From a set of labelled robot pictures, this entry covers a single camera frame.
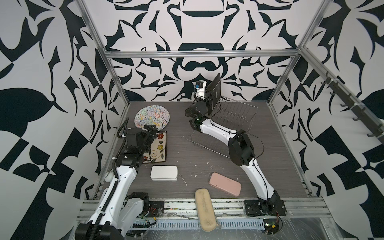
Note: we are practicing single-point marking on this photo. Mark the round speckled plate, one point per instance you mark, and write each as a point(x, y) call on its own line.
point(152, 115)

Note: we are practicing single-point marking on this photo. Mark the white rectangular case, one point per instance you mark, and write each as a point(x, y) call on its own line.
point(164, 173)

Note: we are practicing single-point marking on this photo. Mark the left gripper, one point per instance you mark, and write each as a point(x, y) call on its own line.
point(149, 135)

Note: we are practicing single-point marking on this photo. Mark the white alarm clock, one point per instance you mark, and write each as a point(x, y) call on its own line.
point(109, 177)

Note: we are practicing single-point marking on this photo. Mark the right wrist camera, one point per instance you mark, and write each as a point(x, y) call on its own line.
point(199, 89)

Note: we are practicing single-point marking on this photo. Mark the black wall hook rail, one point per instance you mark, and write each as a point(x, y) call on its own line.
point(361, 111)

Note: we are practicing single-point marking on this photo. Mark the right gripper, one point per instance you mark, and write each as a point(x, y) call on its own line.
point(197, 100)

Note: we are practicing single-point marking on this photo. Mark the wire dish rack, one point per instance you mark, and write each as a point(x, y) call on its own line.
point(230, 114)

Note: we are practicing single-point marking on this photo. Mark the pink rectangular case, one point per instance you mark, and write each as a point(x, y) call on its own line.
point(225, 184)

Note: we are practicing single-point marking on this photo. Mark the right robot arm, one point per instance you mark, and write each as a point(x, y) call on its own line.
point(242, 153)

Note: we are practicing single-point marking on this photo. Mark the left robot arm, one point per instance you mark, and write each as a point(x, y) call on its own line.
point(117, 210)

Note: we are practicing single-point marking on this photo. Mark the large black square plate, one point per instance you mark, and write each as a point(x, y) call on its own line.
point(213, 94)

